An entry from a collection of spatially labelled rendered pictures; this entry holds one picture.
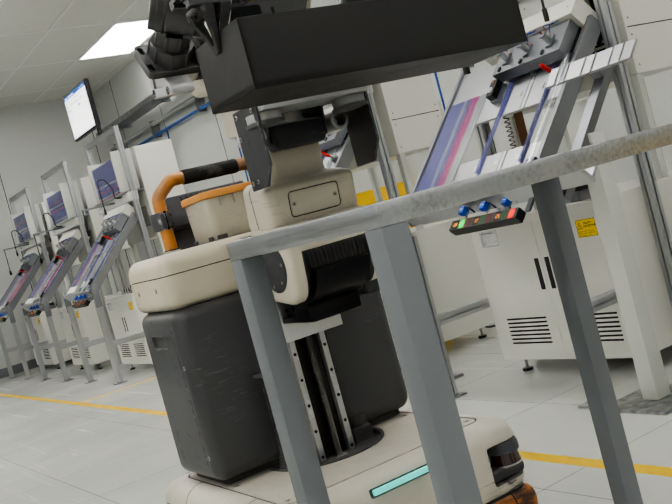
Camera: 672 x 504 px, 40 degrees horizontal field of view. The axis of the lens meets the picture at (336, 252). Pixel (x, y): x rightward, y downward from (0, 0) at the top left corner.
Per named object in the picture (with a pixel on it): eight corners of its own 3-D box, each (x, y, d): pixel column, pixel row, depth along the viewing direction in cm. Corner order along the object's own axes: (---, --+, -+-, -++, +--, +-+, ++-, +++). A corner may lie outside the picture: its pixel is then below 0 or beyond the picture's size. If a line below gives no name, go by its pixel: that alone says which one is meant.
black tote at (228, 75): (469, 66, 185) (455, 11, 184) (528, 40, 170) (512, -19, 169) (212, 115, 156) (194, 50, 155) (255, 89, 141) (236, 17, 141)
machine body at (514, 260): (647, 375, 313) (601, 197, 310) (507, 374, 372) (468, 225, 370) (758, 321, 347) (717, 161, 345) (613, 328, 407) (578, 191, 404)
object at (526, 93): (570, 103, 310) (560, 94, 308) (448, 143, 366) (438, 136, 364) (598, 26, 321) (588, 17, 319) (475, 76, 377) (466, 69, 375)
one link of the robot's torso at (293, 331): (270, 345, 208) (241, 238, 207) (372, 310, 222) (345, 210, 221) (329, 343, 185) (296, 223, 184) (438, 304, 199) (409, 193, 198)
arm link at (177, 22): (190, 29, 181) (162, 24, 179) (197, -17, 173) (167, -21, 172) (189, 57, 174) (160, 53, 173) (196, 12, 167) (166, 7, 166)
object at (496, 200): (536, 199, 297) (521, 188, 294) (414, 226, 353) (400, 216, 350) (537, 196, 298) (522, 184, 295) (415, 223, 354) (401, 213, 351)
